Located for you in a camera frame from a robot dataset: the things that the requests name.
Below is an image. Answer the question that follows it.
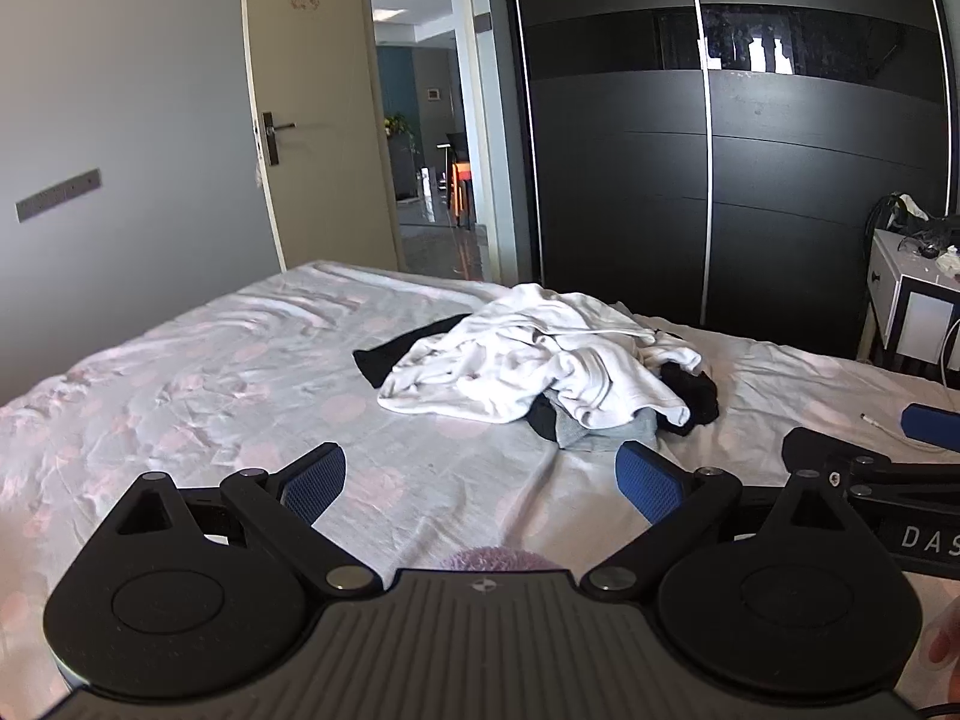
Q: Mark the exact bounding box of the dark door handle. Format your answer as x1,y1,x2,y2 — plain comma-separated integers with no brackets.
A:
259,111,297,167

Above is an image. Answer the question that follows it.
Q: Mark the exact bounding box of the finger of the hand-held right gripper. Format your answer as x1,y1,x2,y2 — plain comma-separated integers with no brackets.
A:
781,427,960,500
902,403,960,455

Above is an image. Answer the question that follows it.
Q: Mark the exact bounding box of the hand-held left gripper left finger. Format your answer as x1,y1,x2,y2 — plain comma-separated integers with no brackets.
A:
105,442,383,601

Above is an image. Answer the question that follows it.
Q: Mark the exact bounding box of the grey garment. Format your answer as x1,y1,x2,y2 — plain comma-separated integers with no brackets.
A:
547,388,661,452

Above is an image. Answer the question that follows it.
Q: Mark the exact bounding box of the beige door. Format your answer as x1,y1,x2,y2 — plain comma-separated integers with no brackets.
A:
240,0,402,275

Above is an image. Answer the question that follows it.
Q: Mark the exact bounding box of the orange chair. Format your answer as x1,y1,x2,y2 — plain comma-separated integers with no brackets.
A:
448,157,475,230

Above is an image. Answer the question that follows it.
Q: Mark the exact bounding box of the tangle of black cables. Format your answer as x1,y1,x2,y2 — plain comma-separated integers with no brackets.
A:
868,193,960,260

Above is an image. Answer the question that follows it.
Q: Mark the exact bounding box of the bed with pink-dotted sheet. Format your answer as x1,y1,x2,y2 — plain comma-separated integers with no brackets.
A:
0,261,960,720

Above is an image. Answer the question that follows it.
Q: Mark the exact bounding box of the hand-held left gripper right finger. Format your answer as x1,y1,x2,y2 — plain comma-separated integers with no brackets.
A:
579,441,871,602

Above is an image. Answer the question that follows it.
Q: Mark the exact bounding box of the white nightstand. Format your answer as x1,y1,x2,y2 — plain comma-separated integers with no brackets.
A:
859,229,960,376

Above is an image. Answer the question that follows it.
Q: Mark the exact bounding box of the black wardrobe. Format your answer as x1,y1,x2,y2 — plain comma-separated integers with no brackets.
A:
499,0,960,361

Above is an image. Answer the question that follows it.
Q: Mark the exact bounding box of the long grey wall switch panel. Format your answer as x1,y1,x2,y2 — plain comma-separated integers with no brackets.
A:
15,169,102,224

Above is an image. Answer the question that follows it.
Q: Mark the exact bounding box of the person's right hand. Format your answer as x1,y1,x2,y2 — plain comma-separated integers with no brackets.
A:
926,596,960,680

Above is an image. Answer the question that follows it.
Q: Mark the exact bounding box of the white long-sleeve shirt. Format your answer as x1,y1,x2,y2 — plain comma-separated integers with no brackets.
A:
377,283,713,428

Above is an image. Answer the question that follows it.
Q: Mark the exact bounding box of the potted plant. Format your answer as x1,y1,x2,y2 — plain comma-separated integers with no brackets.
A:
382,112,417,158

